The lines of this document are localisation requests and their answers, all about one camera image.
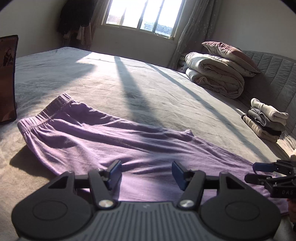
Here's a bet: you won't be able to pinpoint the pink pillow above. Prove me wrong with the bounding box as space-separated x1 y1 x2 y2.
202 41 260 77

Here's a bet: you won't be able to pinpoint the folded beige pink quilt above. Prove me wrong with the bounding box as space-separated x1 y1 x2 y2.
185 52 244 99

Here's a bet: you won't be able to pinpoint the window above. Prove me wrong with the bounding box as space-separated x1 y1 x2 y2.
102 0 186 39

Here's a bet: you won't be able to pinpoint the folded cream garment top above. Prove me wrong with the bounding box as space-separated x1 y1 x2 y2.
251 98 289 126

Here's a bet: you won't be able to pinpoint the person right hand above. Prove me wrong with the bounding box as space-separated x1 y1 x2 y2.
287 199 296 223

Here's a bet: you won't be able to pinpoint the dark phone on stand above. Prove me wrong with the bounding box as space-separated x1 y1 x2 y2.
0 35 19 125

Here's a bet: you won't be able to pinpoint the folded beige garment bottom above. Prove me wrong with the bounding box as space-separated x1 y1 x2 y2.
241 114 280 143

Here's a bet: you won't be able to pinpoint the white plush dog toy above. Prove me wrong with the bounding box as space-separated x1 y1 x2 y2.
290 149 296 161

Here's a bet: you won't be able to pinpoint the hanging dark clothes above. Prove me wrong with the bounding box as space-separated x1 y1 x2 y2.
57 1 97 49

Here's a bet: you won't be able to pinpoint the purple pants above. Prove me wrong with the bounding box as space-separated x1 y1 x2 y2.
17 93 275 202

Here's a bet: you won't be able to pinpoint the grey bed sheet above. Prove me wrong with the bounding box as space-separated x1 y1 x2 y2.
0 46 296 241

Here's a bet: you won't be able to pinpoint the grey patterned curtain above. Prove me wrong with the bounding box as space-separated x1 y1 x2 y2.
168 0 222 70

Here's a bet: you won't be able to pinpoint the grey quilted headboard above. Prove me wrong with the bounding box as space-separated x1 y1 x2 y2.
238 50 295 150

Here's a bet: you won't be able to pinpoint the folded grey garment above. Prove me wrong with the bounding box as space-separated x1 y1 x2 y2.
247 108 285 132

